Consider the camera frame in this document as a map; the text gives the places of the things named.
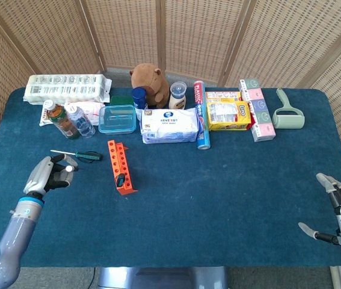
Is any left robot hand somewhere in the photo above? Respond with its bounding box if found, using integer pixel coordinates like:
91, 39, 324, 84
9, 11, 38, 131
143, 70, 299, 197
23, 155, 79, 195

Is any long green black screwdriver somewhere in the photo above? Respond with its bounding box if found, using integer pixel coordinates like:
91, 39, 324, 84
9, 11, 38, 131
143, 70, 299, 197
50, 149, 103, 163

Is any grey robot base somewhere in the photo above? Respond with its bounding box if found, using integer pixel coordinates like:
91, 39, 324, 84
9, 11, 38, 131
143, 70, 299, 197
97, 266, 229, 289

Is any orange screwdriver rack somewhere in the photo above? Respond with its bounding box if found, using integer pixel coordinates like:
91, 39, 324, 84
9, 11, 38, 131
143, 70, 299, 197
107, 140, 138, 196

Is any grey metal table leg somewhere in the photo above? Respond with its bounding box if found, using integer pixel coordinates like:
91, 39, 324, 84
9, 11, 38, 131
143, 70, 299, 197
330, 266, 341, 289

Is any green tea bottle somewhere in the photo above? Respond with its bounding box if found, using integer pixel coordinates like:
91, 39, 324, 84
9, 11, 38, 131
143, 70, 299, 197
43, 99, 81, 140

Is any clear water bottle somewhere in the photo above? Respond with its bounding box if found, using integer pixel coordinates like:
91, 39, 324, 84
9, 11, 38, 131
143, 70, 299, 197
64, 104, 96, 138

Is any white toilet paper pack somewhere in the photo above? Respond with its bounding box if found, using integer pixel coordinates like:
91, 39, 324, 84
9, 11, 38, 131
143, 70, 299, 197
23, 73, 112, 105

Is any clear blue-rimmed food container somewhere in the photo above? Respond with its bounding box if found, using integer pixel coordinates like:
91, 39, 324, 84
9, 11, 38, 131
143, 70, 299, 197
98, 104, 137, 135

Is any green sponge block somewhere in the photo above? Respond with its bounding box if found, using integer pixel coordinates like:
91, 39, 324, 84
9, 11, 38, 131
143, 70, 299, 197
109, 95, 134, 106

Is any pale green lint roller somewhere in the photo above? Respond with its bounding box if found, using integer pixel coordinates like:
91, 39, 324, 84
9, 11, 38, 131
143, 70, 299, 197
271, 88, 306, 129

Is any blue white spray can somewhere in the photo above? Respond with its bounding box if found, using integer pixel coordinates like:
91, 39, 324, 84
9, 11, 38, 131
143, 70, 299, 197
131, 87, 149, 121

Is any pastel tissue box pack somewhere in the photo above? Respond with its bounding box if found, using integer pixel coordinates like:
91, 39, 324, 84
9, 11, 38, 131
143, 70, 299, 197
238, 78, 277, 143

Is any white blue wipes pack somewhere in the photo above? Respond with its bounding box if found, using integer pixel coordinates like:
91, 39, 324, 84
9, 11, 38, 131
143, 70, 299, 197
140, 107, 201, 145

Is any brown capybara plush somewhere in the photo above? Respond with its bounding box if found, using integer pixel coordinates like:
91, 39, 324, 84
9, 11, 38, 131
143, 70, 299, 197
129, 63, 171, 109

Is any blue carpet table cover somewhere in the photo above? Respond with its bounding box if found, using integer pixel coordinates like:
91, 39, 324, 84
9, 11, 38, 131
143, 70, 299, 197
0, 87, 341, 268

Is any cream sauce squeeze bottle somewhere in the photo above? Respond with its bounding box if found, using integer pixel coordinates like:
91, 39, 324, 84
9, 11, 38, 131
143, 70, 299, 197
168, 81, 188, 110

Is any yellow Lipo snack bag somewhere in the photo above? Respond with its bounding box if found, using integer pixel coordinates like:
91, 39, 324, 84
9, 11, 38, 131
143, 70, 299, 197
206, 101, 252, 131

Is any blue plastic wrap roll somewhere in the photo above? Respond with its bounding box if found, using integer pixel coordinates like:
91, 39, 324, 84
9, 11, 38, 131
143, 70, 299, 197
193, 80, 212, 151

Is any wicker folding screen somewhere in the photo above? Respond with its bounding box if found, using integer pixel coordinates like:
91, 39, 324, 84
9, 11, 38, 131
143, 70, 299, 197
0, 0, 341, 165

